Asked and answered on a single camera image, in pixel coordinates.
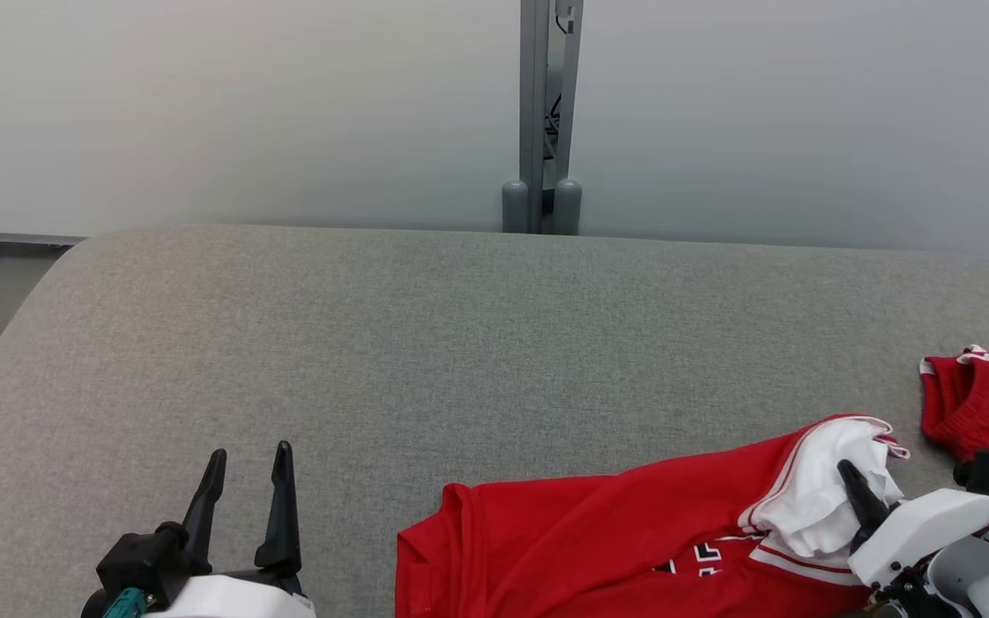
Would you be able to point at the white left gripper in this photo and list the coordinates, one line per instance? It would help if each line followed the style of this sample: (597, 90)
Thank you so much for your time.
(237, 596)

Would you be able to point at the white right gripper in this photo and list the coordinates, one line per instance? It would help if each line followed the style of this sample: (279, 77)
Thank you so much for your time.
(924, 528)

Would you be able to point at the red shorts white stripe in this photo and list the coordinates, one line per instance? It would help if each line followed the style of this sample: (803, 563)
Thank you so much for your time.
(984, 403)

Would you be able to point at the red jersey number 23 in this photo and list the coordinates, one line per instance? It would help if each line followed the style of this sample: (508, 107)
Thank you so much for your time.
(563, 549)

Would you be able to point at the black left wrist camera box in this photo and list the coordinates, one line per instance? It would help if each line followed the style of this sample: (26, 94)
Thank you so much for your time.
(142, 558)

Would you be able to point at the grey partition post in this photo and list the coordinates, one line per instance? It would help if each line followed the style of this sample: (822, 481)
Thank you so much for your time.
(534, 103)

